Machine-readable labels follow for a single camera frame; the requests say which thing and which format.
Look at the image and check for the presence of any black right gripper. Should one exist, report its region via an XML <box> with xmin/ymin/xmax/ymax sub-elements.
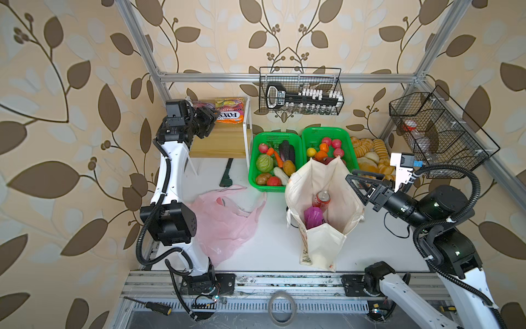
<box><xmin>347</xmin><ymin>169</ymin><xmax>433</xmax><ymax>236</ymax></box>

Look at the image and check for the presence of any orange Fox's candy bag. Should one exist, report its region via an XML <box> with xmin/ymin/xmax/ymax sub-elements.
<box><xmin>215</xmin><ymin>97</ymin><xmax>245</xmax><ymax>124</ymax></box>

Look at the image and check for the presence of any red cola can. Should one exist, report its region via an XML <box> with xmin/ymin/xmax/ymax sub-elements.
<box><xmin>312</xmin><ymin>190</ymin><xmax>331</xmax><ymax>212</ymax></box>

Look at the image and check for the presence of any purple snack packet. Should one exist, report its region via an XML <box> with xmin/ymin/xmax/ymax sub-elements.
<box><xmin>304</xmin><ymin>206</ymin><xmax>325</xmax><ymax>230</ymax></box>

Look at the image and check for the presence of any cream canvas tote bag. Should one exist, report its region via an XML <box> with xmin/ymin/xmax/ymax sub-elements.
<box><xmin>284</xmin><ymin>157</ymin><xmax>364</xmax><ymax>272</ymax></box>

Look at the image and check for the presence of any purple Fox's candy bag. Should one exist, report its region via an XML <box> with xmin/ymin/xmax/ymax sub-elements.
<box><xmin>192</xmin><ymin>101</ymin><xmax>216</xmax><ymax>110</ymax></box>

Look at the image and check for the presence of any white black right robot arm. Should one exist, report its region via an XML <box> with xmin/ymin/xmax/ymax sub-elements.
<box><xmin>345</xmin><ymin>164</ymin><xmax>506</xmax><ymax>328</ymax></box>

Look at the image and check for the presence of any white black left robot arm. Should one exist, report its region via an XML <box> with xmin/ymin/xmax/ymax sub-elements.
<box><xmin>136</xmin><ymin>100</ymin><xmax>221</xmax><ymax>322</ymax></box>

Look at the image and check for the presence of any tray of bread rolls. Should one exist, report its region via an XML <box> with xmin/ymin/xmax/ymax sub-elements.
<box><xmin>351</xmin><ymin>137</ymin><xmax>396</xmax><ymax>180</ymax></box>

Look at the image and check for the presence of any white wooden two-tier shelf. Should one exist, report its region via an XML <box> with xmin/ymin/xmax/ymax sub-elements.
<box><xmin>185</xmin><ymin>97</ymin><xmax>252</xmax><ymax>166</ymax></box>

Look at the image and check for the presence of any dark green scraper tool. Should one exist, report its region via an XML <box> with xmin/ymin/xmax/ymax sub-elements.
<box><xmin>219</xmin><ymin>158</ymin><xmax>233</xmax><ymax>188</ymax></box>

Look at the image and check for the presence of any red capped plastic bottle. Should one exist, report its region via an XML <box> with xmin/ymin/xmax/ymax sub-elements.
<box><xmin>402</xmin><ymin>119</ymin><xmax>421</xmax><ymax>139</ymax></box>

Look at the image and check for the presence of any green cabbage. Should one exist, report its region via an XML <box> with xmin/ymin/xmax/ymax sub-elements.
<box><xmin>256</xmin><ymin>154</ymin><xmax>274</xmax><ymax>174</ymax></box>

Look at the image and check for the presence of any orange carrot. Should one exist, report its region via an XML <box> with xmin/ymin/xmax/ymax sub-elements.
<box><xmin>267</xmin><ymin>148</ymin><xmax>284</xmax><ymax>168</ymax></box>

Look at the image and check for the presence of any right green plastic basket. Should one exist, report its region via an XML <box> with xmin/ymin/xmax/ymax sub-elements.
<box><xmin>301</xmin><ymin>127</ymin><xmax>359</xmax><ymax>171</ymax></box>

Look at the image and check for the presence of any green plastic basket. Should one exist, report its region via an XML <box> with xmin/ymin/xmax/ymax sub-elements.
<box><xmin>301</xmin><ymin>127</ymin><xmax>359</xmax><ymax>171</ymax></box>
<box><xmin>248</xmin><ymin>132</ymin><xmax>305</xmax><ymax>193</ymax></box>

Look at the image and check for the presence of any left green plastic basket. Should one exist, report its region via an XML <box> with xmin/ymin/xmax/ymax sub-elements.
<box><xmin>248</xmin><ymin>132</ymin><xmax>305</xmax><ymax>193</ymax></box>

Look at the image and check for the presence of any yellow potato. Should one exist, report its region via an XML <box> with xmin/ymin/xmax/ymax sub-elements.
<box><xmin>282</xmin><ymin>160</ymin><xmax>297</xmax><ymax>177</ymax></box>

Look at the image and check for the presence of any brown potato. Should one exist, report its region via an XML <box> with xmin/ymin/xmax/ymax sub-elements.
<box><xmin>256</xmin><ymin>173</ymin><xmax>272</xmax><ymax>186</ymax></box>

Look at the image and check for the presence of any white radish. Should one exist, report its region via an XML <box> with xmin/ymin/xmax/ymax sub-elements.
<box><xmin>273</xmin><ymin>167</ymin><xmax>289</xmax><ymax>186</ymax></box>

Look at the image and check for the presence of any black yellow tape measure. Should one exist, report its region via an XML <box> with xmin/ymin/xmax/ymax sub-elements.
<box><xmin>286</xmin><ymin>208</ymin><xmax>297</xmax><ymax>228</ymax></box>

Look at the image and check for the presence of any dark purple eggplant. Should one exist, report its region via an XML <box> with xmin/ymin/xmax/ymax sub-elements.
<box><xmin>279</xmin><ymin>141</ymin><xmax>296</xmax><ymax>165</ymax></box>

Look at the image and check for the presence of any red tomato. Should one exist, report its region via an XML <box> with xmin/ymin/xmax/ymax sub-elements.
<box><xmin>266</xmin><ymin>176</ymin><xmax>282</xmax><ymax>186</ymax></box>

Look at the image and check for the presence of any pink plastic bag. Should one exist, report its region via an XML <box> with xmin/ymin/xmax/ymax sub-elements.
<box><xmin>188</xmin><ymin>185</ymin><xmax>267</xmax><ymax>265</ymax></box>

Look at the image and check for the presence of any roll of clear tape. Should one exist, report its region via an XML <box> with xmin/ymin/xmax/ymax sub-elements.
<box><xmin>267</xmin><ymin>291</ymin><xmax>298</xmax><ymax>328</ymax></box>

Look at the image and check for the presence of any small yellow screwdriver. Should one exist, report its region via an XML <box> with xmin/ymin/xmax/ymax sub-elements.
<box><xmin>439</xmin><ymin>306</ymin><xmax>457</xmax><ymax>313</ymax></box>

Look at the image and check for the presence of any black yellow screwdriver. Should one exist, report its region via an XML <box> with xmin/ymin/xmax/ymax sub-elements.
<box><xmin>124</xmin><ymin>297</ymin><xmax>172</xmax><ymax>316</ymax></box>

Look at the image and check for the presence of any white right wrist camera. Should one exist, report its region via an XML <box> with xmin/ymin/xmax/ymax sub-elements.
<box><xmin>390</xmin><ymin>153</ymin><xmax>423</xmax><ymax>192</ymax></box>

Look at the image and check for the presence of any black wire basket right wall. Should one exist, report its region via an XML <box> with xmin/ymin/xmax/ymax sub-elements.
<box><xmin>389</xmin><ymin>85</ymin><xmax>501</xmax><ymax>171</ymax></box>

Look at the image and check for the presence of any black wire basket wall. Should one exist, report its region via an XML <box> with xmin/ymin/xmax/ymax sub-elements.
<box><xmin>389</xmin><ymin>85</ymin><xmax>501</xmax><ymax>171</ymax></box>
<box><xmin>259</xmin><ymin>66</ymin><xmax>345</xmax><ymax>116</ymax></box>

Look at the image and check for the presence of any black wire basket back wall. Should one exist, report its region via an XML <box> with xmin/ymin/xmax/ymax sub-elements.
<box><xmin>259</xmin><ymin>66</ymin><xmax>345</xmax><ymax>116</ymax></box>

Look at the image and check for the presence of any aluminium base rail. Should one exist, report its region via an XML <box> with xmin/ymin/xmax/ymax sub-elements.
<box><xmin>111</xmin><ymin>270</ymin><xmax>416</xmax><ymax>328</ymax></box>

